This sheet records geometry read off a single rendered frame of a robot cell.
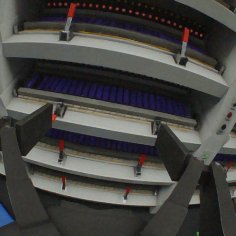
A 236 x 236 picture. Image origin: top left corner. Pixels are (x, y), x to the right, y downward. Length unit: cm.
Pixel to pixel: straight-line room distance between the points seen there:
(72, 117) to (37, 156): 23
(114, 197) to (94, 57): 57
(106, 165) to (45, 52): 40
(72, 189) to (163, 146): 57
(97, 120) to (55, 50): 21
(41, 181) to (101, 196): 28
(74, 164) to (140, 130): 26
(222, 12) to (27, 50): 48
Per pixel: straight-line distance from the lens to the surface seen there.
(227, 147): 59
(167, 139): 16
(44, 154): 57
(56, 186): 71
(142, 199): 73
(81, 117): 41
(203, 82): 40
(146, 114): 43
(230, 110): 48
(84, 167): 53
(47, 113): 17
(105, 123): 40
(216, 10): 41
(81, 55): 34
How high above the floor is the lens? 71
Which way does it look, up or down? 29 degrees down
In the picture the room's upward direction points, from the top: 13 degrees clockwise
